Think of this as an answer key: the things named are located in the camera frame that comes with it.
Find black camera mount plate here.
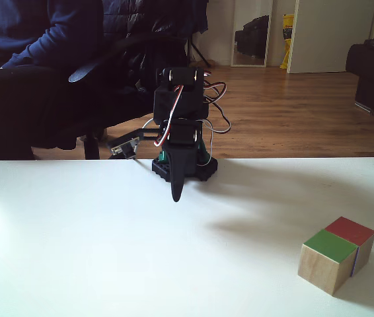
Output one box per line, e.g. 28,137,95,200
106,127,161,161

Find green-topped wooden cube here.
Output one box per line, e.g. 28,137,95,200
298,229,360,296

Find green table clamp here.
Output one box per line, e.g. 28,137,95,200
158,138,213,166

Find black office chair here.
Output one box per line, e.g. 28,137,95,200
67,34,161,161

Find white-framed standing mirror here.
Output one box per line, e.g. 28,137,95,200
231,0,274,68

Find red-topped wooden cube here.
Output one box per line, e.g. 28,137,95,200
324,216,374,277

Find yellow box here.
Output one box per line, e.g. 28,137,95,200
279,13,295,70

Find dark quilted jacket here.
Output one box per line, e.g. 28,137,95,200
99,0,209,96

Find black tripod leg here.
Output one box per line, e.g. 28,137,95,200
186,31,213,69

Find white door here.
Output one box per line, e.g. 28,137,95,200
286,0,374,75

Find red white black servo wires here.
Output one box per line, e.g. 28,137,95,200
153,81,233,166

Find person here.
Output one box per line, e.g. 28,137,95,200
0,0,107,161

